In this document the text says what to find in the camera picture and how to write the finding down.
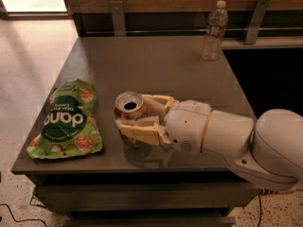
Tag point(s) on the green rice chip bag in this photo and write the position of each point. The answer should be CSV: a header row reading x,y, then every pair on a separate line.
x,y
70,128

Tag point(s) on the right metal rail bracket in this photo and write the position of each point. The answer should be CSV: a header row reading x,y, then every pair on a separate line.
x,y
257,14

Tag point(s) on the clear plastic water bottle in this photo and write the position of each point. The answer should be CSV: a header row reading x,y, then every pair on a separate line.
x,y
214,32

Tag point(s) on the metal rail bracket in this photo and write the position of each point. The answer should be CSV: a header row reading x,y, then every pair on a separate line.
x,y
118,18
257,14

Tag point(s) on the striped cable plug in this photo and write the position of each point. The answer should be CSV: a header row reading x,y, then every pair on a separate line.
x,y
265,191

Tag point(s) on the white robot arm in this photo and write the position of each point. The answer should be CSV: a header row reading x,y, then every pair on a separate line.
x,y
267,152

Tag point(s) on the orange soda can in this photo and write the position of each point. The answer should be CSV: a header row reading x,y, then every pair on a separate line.
x,y
129,106

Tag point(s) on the left metal rail bracket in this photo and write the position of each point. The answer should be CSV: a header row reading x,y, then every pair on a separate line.
x,y
118,18

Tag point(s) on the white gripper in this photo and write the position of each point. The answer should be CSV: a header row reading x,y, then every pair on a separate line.
x,y
187,125

